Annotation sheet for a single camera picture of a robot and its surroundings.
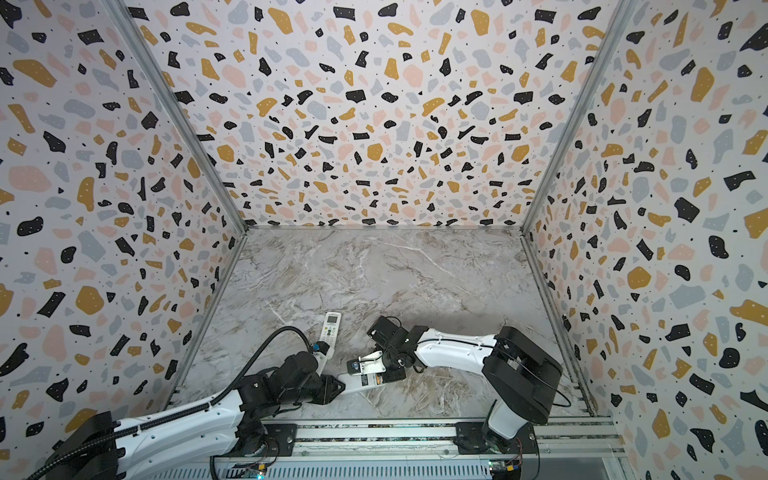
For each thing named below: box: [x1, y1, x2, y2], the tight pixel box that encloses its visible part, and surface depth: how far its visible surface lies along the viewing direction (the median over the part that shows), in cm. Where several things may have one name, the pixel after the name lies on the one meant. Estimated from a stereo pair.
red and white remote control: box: [336, 372, 385, 395], surface depth 83 cm
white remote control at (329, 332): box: [320, 311, 342, 360], surface depth 94 cm
